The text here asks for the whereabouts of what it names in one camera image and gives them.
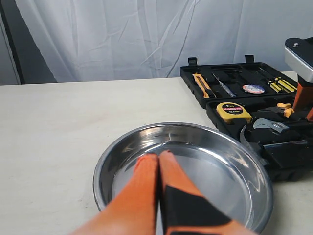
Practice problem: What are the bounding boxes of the electrical tape roll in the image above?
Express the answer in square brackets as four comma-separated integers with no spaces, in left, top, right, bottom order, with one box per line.
[242,84,266,94]

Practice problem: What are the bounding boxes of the dark vertical post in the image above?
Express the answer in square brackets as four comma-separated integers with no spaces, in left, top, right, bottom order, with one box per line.
[0,0,56,84]

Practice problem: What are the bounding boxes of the clear tester screwdriver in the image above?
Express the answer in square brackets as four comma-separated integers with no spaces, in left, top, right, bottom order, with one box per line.
[212,73,236,97]

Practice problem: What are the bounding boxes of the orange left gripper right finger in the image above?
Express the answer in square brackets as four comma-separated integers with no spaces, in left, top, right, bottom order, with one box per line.
[292,82,313,112]

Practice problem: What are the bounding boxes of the yellow utility knife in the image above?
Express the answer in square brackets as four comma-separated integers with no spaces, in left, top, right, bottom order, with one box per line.
[193,73,215,98]

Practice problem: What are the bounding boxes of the yellow tape measure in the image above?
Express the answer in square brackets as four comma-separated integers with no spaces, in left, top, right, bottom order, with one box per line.
[216,102,252,124]

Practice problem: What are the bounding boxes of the black plastic tool case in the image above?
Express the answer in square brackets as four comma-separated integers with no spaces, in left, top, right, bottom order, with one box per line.
[180,55,313,181]

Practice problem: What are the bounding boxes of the white backdrop curtain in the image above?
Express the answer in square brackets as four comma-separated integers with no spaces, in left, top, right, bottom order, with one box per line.
[16,0,313,82]

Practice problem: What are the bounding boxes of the yellow black screwdriver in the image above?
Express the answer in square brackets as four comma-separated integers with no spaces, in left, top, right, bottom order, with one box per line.
[258,67,289,93]
[270,74,297,93]

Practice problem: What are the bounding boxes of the adjustable wrench black handle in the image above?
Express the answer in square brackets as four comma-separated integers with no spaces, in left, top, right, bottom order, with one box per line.
[252,118,313,134]

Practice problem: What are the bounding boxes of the round steel tray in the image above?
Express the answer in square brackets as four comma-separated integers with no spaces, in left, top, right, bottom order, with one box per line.
[93,122,273,233]

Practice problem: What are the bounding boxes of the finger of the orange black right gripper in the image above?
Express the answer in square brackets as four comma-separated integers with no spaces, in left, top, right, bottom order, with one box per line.
[159,150,254,235]

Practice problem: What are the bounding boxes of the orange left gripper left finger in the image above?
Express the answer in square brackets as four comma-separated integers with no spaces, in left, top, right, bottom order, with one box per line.
[72,153,158,235]

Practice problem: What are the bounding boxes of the orange handled pliers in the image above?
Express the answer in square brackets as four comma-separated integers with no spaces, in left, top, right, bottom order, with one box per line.
[257,103,306,121]

